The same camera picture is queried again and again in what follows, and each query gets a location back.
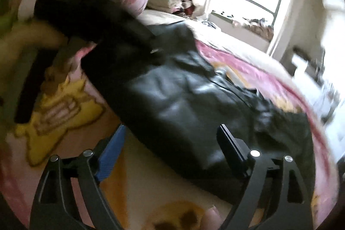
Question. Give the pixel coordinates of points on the pile of folded clothes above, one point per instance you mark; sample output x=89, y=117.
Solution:
x=167, y=1

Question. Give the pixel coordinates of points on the clutter on cabinet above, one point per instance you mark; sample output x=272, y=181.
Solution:
x=307, y=63

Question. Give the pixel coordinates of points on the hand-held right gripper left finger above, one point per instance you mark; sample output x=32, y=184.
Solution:
x=111, y=154

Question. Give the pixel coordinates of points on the white cabinet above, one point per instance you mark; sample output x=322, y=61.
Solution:
x=326, y=100

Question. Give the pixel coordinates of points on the pink printed blanket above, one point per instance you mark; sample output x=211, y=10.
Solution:
x=67, y=111

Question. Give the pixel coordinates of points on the windowsill clutter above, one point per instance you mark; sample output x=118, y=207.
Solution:
x=250, y=25

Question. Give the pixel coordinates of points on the black leather jacket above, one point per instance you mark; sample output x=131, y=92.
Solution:
x=175, y=100

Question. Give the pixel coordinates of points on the beige bedsheet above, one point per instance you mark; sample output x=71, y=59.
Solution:
x=229, y=41

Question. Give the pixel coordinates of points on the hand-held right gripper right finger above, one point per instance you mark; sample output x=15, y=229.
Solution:
x=231, y=149

